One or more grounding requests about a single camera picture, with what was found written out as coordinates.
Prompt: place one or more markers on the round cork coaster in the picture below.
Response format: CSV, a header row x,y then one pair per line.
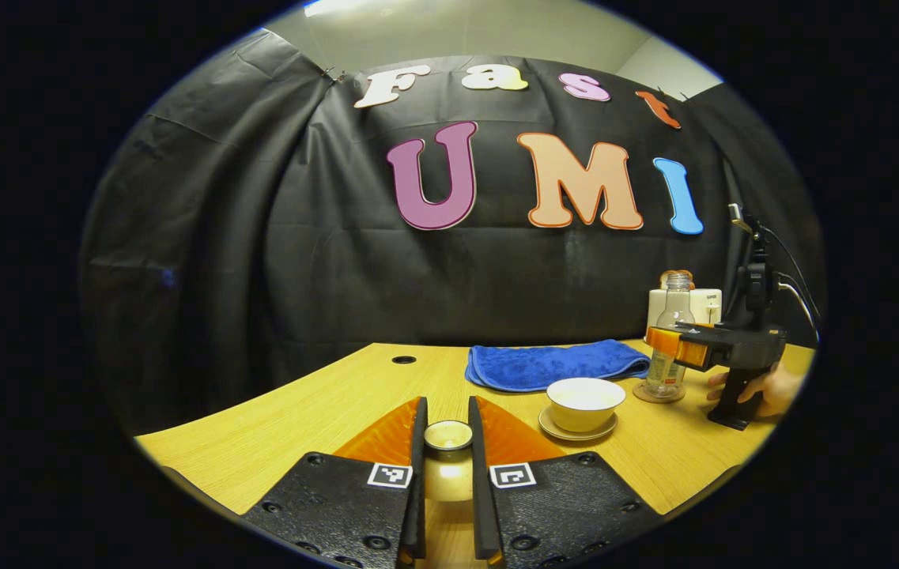
x,y
640,393

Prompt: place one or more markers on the white toaster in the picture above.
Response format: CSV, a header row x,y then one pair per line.
x,y
706,304

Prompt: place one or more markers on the cream saucer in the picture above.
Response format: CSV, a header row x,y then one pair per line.
x,y
568,435

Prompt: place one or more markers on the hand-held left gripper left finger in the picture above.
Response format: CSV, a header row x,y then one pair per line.
x,y
417,474

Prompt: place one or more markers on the black backdrop cloth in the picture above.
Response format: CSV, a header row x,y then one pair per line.
x,y
259,261

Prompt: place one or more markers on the clear water bottle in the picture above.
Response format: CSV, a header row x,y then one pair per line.
x,y
674,312

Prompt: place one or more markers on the blue towel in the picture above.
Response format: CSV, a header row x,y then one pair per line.
x,y
544,365

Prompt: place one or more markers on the cream teacup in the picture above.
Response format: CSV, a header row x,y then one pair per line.
x,y
585,411

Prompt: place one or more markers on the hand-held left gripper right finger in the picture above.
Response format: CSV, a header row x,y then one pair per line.
x,y
479,474

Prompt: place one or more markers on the cream teacup lid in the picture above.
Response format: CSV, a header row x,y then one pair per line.
x,y
449,470

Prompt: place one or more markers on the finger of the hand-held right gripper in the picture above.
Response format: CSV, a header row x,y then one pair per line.
x,y
666,344

